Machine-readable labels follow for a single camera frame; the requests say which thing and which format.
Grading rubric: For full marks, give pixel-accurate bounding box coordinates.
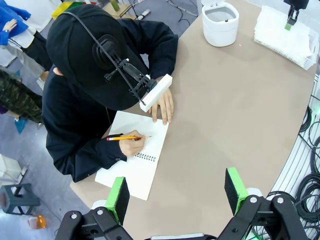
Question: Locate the black baseball cap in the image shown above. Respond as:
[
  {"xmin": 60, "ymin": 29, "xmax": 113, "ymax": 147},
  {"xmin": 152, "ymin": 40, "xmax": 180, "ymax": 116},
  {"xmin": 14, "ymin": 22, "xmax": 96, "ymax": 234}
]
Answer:
[{"xmin": 46, "ymin": 4, "xmax": 151, "ymax": 111}]

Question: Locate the orange pencil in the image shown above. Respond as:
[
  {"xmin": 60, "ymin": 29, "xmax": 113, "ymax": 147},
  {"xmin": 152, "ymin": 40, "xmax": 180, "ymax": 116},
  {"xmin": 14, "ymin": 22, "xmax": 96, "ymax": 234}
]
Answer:
[{"xmin": 106, "ymin": 135, "xmax": 153, "ymax": 142}]

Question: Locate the person's left hand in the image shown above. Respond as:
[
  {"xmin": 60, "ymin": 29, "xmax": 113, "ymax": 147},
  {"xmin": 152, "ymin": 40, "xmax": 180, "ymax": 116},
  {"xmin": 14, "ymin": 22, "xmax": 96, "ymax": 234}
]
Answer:
[{"xmin": 148, "ymin": 87, "xmax": 175, "ymax": 126}]

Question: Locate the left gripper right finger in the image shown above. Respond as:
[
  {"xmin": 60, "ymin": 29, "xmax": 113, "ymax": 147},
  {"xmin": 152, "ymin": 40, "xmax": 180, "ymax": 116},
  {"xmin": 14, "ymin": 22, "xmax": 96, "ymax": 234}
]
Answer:
[{"xmin": 217, "ymin": 166, "xmax": 308, "ymax": 240}]

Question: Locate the white spiral notebook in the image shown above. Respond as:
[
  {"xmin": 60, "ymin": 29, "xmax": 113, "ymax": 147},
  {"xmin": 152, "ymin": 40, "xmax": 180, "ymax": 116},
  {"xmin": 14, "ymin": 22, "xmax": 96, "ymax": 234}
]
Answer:
[{"xmin": 94, "ymin": 110, "xmax": 170, "ymax": 202}]

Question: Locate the white perforated plastic basket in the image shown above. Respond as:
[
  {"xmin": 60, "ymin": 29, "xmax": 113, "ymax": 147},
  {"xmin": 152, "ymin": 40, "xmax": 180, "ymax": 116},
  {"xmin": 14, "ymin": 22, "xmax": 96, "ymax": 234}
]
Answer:
[{"xmin": 253, "ymin": 4, "xmax": 320, "ymax": 71}]

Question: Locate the yellow green shopping bag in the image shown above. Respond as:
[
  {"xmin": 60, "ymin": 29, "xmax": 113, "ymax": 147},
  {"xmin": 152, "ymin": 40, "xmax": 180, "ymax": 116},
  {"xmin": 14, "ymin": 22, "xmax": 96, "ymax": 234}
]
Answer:
[{"xmin": 51, "ymin": 1, "xmax": 76, "ymax": 20}]

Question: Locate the person in black jacket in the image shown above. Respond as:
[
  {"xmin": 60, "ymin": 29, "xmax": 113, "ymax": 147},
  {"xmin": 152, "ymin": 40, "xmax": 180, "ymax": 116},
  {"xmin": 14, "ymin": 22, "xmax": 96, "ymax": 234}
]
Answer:
[{"xmin": 41, "ymin": 4, "xmax": 180, "ymax": 183}]

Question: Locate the person's right forearm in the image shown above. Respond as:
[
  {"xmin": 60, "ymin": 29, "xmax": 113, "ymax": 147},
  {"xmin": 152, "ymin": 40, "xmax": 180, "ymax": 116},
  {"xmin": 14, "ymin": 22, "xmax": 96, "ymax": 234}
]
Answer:
[{"xmin": 71, "ymin": 136, "xmax": 129, "ymax": 183}]

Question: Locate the orange transparent container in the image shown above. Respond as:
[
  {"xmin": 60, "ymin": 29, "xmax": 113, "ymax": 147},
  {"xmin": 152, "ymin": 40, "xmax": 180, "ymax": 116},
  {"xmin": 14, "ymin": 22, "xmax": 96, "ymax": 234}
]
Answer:
[{"xmin": 28, "ymin": 214, "xmax": 47, "ymax": 230}]

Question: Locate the grey plastic stool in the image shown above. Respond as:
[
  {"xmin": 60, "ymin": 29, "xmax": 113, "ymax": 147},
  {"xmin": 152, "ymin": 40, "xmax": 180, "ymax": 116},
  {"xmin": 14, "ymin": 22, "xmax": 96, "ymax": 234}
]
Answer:
[{"xmin": 0, "ymin": 183, "xmax": 41, "ymax": 216}]

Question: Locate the person's left forearm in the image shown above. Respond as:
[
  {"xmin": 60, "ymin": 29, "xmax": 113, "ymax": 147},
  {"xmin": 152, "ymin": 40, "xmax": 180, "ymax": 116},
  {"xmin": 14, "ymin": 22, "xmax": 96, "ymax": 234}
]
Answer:
[{"xmin": 146, "ymin": 23, "xmax": 180, "ymax": 81}]

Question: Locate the white head camera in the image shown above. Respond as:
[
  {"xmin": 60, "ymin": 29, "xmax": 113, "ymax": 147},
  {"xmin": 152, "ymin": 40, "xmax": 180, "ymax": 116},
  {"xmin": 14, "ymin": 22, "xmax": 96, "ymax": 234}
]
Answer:
[{"xmin": 138, "ymin": 73, "xmax": 173, "ymax": 113}]

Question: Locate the person's right hand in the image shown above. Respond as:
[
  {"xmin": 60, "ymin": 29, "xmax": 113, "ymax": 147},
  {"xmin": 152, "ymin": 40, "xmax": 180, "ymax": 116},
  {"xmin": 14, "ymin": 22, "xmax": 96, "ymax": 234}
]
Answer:
[{"xmin": 119, "ymin": 129, "xmax": 147, "ymax": 158}]

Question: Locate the black cable coil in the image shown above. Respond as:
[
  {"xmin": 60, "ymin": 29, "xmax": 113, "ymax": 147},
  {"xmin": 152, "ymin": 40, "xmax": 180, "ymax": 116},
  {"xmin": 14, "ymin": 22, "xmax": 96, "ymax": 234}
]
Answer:
[
  {"xmin": 292, "ymin": 172, "xmax": 320, "ymax": 240},
  {"xmin": 298, "ymin": 106, "xmax": 320, "ymax": 176}
]

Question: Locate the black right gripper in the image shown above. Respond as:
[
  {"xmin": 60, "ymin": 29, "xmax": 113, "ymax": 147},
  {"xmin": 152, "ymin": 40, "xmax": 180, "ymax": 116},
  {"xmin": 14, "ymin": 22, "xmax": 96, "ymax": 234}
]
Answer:
[{"xmin": 283, "ymin": 0, "xmax": 310, "ymax": 32}]

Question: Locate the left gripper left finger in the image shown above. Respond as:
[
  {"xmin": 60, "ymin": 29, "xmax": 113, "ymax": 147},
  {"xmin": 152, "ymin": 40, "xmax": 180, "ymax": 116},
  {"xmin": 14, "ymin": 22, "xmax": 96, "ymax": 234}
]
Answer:
[{"xmin": 54, "ymin": 176, "xmax": 133, "ymax": 240}]

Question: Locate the white lidded trash bin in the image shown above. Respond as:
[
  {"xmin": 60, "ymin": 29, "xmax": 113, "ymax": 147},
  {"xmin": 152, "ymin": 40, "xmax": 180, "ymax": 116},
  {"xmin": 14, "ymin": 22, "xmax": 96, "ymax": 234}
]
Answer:
[{"xmin": 201, "ymin": 0, "xmax": 240, "ymax": 48}]

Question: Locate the white storage crate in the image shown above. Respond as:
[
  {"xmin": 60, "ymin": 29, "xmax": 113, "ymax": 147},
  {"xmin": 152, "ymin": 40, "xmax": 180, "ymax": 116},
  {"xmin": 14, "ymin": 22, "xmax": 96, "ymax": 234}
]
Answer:
[{"xmin": 0, "ymin": 153, "xmax": 23, "ymax": 181}]

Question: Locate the black head camera mount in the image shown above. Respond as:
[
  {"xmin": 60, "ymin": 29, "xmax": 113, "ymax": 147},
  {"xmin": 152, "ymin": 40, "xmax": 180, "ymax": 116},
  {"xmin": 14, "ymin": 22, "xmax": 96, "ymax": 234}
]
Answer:
[{"xmin": 91, "ymin": 34, "xmax": 159, "ymax": 102}]

